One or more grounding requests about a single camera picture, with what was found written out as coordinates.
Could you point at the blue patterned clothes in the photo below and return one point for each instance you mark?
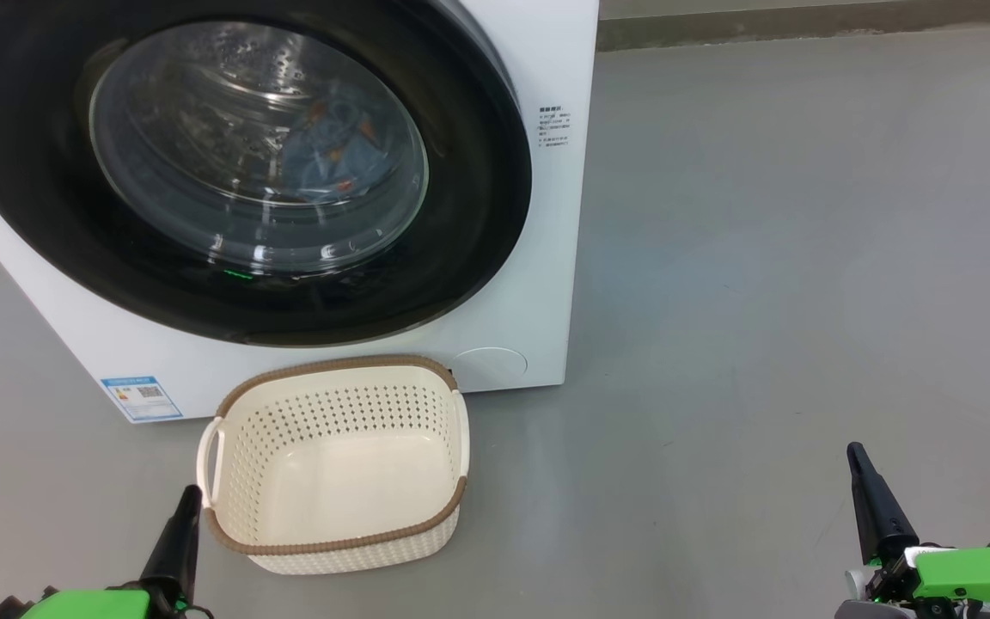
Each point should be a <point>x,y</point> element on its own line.
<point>336,155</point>

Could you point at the round white filter cover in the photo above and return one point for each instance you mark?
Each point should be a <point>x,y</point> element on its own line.
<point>488,370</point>

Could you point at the blue energy label sticker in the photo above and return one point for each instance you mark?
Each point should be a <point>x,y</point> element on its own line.
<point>141,399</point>

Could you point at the green-plated left gripper body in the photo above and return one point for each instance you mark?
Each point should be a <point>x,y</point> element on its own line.
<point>91,604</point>

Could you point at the white washing machine body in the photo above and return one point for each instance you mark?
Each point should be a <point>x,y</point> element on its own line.
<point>546,258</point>

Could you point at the dark round washing machine door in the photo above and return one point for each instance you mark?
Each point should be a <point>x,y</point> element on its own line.
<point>22,172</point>

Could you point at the cream perforated laundry basket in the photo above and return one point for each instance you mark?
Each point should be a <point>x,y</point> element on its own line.
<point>332,481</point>

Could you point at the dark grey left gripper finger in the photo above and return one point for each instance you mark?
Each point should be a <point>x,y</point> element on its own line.
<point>175,550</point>

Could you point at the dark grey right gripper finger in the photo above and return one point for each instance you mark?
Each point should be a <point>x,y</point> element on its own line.
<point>877,516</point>

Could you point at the green-plated right gripper body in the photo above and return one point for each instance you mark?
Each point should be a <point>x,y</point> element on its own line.
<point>976,572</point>

